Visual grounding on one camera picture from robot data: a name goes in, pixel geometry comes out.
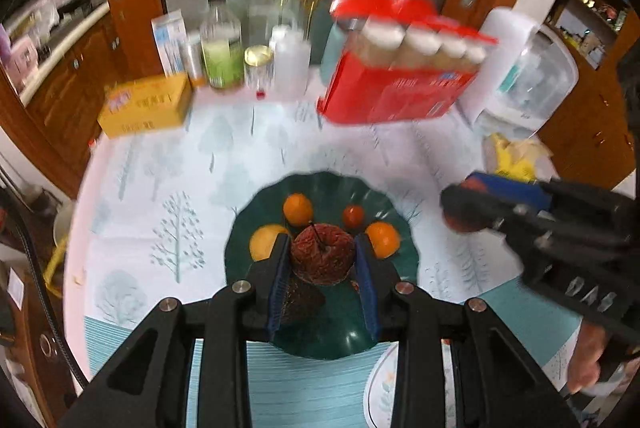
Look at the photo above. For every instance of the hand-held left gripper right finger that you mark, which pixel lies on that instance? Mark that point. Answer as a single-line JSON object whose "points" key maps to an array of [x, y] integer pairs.
{"points": [[367, 288]]}

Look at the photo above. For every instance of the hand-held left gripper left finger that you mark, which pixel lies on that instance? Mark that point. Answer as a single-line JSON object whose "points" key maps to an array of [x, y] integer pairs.
{"points": [[280, 288]]}

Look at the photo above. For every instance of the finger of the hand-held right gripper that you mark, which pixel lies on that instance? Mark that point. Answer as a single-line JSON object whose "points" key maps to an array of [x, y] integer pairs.
{"points": [[500, 185], [475, 208]]}

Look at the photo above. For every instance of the dark avocado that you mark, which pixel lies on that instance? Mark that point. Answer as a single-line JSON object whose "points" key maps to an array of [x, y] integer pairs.
{"points": [[302, 300]]}

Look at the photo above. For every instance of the large yellow orange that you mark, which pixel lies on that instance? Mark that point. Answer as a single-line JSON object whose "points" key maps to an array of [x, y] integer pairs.
{"points": [[265, 244]]}

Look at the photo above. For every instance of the orange mandarin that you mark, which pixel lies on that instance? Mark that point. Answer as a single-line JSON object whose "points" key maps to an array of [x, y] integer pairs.
{"points": [[384, 239], [298, 208]]}

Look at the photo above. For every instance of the dark red wrinkled fruit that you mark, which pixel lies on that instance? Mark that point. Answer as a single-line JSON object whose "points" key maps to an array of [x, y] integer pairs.
{"points": [[320, 253]]}

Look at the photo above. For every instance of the dark green scalloped plate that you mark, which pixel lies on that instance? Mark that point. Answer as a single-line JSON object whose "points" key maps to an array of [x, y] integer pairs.
{"points": [[330, 333]]}

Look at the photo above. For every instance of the white round plate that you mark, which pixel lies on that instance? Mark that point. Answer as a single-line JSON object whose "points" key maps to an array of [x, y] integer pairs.
{"points": [[382, 383]]}

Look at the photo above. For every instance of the person's right hand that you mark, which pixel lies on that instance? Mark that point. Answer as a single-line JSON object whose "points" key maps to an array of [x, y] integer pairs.
{"points": [[585, 358]]}

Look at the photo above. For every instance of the yellow tissue pack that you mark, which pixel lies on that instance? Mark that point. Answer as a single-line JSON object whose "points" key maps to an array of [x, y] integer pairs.
{"points": [[515, 158]]}

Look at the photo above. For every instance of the teal striped placemat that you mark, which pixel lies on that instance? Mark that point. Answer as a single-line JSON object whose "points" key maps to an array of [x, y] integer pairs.
{"points": [[300, 388]]}

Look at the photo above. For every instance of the white sterilizer cabinet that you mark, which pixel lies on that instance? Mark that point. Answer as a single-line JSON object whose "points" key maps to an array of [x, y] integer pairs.
{"points": [[530, 73]]}

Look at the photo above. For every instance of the red package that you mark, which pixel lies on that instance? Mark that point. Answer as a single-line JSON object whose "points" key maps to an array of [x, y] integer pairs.
{"points": [[395, 96]]}

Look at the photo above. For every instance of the small jar with gold lid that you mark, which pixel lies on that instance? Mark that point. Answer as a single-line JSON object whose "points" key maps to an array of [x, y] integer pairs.
{"points": [[259, 66]]}

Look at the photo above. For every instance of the yellow cardboard box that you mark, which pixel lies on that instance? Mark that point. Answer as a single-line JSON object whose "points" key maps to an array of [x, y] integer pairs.
{"points": [[145, 103]]}

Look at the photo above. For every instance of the white squeeze bottle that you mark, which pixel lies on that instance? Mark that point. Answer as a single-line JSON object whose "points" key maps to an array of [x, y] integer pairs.
{"points": [[290, 58]]}

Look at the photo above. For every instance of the metal can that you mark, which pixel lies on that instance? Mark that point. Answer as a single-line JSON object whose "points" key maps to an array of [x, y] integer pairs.
{"points": [[192, 58]]}

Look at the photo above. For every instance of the glass bottle with green label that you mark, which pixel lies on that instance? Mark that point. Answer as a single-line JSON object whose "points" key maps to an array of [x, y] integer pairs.
{"points": [[222, 48]]}

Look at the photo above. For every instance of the white and blue carton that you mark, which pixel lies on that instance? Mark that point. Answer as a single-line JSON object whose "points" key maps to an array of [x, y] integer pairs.
{"points": [[170, 46]]}

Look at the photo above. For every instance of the wooden kitchen cabinet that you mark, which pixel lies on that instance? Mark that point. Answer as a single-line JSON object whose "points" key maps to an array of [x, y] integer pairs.
{"points": [[65, 68]]}

